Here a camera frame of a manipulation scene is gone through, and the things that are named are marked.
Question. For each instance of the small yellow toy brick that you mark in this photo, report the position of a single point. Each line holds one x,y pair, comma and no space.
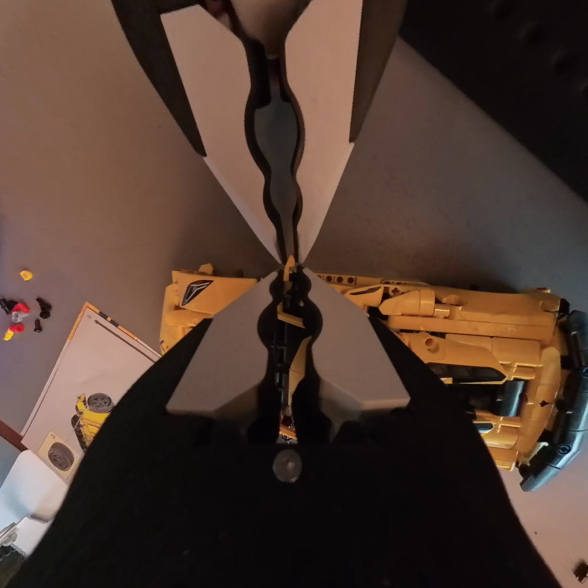
289,269

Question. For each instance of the wheel picture instruction booklet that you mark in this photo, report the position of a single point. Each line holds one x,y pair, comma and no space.
92,358

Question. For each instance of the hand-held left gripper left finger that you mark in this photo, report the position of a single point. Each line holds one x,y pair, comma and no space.
220,363

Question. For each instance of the small black toy brick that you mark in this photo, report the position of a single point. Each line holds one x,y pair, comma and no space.
580,568

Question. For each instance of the yellow toy brick car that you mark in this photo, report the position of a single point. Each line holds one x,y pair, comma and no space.
482,317

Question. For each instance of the grey desk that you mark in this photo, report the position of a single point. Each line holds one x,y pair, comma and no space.
92,160

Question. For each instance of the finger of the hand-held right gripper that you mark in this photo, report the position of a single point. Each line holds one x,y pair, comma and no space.
326,101
216,101

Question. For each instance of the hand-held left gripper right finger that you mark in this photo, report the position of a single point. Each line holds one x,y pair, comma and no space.
358,363

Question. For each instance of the cluster of small loose bricks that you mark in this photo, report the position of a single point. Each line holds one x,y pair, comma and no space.
20,307

